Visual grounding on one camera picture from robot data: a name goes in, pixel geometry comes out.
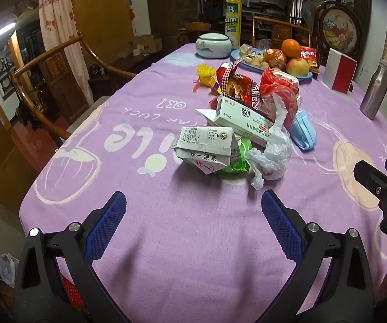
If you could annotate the pile of walnuts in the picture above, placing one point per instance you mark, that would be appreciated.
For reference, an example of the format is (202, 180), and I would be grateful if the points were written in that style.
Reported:
(255, 63)

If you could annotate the round wooden chair back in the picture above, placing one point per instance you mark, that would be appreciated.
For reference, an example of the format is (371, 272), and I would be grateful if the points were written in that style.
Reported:
(198, 26)

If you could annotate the blue oval plate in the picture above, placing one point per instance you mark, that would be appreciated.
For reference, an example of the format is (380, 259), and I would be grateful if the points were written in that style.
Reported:
(237, 55)

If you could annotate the white medicine box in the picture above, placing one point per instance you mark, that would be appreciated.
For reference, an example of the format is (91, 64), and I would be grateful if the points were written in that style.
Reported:
(237, 117)

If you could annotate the white ceramic lidded jar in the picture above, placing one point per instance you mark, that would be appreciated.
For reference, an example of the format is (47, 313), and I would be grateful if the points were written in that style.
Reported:
(212, 45)

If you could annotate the floral curtain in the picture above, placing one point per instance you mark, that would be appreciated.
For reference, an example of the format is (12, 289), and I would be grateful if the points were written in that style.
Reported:
(62, 40)

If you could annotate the metal bottle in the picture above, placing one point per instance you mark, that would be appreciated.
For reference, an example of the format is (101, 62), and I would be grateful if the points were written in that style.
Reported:
(375, 91)

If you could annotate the carved-back wooden chair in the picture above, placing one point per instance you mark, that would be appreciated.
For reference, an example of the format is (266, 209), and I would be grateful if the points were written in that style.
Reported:
(282, 30)

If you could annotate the orange fruit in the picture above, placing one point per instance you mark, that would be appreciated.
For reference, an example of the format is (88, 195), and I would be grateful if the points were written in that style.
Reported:
(291, 47)

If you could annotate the red plastic basket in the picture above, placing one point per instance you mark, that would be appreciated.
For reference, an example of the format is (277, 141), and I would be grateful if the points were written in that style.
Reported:
(70, 289)

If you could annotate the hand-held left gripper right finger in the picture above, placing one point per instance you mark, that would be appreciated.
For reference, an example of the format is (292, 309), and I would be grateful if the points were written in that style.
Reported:
(281, 227)

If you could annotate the red snack bag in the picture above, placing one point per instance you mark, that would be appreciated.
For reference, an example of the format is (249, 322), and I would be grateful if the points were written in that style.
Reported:
(242, 85)

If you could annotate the tall yellow green carton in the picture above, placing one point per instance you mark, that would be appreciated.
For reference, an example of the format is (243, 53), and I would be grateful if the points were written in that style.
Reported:
(233, 20)

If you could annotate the blue face mask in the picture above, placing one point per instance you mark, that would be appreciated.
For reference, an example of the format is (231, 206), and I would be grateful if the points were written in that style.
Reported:
(302, 131)

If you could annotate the crushed white drink carton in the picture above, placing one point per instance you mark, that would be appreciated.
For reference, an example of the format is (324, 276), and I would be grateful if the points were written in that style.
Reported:
(203, 148)

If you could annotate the yellow knitted flower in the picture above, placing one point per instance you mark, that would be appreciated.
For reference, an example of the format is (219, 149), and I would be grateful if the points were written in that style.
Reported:
(205, 74)

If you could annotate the clear wrapped pastry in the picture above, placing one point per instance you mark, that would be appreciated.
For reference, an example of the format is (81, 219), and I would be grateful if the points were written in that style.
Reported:
(245, 48)

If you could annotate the red snack packet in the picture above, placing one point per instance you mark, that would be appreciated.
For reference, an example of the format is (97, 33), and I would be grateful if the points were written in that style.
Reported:
(309, 55)

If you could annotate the apple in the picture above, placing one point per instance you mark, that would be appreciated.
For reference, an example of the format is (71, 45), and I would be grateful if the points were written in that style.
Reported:
(297, 66)

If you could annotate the white plastic bag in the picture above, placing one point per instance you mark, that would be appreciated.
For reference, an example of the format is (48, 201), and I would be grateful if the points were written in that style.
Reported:
(272, 154)
(8, 269)

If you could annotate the green snack wrapper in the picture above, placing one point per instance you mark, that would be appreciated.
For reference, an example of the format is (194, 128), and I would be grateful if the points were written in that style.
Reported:
(238, 161)

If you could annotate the red white checkered ribbon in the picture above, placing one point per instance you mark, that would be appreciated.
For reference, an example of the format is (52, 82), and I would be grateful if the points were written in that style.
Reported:
(228, 74)

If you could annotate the round framed picture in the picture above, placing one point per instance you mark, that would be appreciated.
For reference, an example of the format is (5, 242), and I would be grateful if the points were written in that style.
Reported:
(339, 30)

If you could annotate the white and red box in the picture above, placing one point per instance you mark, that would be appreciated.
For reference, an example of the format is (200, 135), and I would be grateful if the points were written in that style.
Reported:
(341, 70)

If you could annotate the electric fan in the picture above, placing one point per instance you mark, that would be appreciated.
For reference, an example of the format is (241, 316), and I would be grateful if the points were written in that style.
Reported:
(307, 11)

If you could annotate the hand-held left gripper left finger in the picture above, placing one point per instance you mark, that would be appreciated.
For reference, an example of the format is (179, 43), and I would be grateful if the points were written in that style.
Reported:
(108, 230)

